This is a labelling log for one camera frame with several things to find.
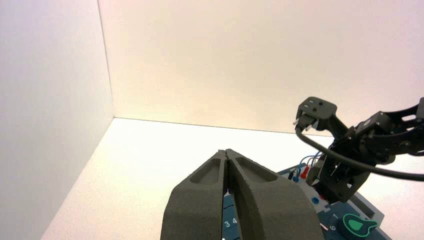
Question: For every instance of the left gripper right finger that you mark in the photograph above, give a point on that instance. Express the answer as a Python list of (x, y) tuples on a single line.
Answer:
[(275, 212)]

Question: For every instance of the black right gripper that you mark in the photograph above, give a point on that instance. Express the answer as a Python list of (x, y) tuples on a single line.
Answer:
[(344, 172)]

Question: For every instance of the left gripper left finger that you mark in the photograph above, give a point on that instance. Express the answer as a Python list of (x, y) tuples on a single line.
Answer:
[(195, 212)]

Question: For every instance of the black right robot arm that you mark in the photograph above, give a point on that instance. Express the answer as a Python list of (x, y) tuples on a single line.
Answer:
[(404, 132)]

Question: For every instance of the grey and blue control box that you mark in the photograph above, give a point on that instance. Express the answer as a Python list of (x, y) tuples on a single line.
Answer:
[(326, 212)]

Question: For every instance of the green rotary knob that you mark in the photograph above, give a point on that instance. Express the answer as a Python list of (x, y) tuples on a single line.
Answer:
[(356, 227)]

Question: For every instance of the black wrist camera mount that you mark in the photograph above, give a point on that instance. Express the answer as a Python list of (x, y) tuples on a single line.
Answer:
[(319, 111)]

